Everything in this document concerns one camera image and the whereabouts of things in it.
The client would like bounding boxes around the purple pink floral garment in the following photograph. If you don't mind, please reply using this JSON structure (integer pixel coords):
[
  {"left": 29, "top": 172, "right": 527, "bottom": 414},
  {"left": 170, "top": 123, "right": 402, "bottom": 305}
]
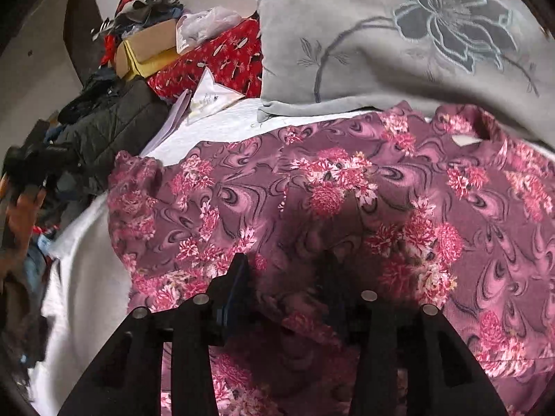
[{"left": 108, "top": 103, "right": 554, "bottom": 415}]

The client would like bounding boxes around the pile of mixed clothes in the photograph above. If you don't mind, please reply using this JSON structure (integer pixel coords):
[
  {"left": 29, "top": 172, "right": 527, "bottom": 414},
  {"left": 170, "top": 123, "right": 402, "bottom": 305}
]
[{"left": 92, "top": 0, "right": 185, "bottom": 67}]

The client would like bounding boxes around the person's left hand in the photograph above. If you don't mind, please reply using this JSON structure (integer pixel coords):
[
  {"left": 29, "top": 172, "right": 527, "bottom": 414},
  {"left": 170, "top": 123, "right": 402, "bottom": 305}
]
[{"left": 1, "top": 189, "right": 46, "bottom": 279}]

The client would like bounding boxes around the white quilted bedspread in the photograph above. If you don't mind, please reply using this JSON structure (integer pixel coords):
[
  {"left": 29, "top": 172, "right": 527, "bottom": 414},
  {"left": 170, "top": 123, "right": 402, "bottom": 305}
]
[{"left": 29, "top": 97, "right": 484, "bottom": 416}]

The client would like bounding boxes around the black quilted jacket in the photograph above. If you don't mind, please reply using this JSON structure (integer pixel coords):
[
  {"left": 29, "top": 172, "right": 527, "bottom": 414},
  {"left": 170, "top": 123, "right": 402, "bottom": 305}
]
[{"left": 54, "top": 68, "right": 169, "bottom": 194}]

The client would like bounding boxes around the cardboard box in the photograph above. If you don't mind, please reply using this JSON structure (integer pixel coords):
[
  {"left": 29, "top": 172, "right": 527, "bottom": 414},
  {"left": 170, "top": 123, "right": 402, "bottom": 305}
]
[{"left": 114, "top": 19, "right": 180, "bottom": 80}]

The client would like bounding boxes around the white paper envelope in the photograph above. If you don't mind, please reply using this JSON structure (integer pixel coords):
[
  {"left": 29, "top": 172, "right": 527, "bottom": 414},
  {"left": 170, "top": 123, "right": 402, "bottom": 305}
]
[{"left": 139, "top": 68, "right": 245, "bottom": 157}]

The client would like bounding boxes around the white plastic bag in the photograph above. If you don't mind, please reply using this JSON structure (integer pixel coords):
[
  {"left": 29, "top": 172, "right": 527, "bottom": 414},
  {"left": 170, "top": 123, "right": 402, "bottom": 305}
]
[{"left": 176, "top": 7, "right": 243, "bottom": 54}]

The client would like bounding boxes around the red floral pillow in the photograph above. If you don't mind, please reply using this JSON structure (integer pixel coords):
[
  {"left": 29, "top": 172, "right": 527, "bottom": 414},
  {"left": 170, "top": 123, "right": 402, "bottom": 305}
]
[{"left": 147, "top": 18, "right": 263, "bottom": 103}]

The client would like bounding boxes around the grey floral pillow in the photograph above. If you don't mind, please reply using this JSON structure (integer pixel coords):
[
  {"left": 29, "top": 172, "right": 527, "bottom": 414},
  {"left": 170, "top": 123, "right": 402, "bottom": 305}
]
[{"left": 256, "top": 0, "right": 554, "bottom": 144}]

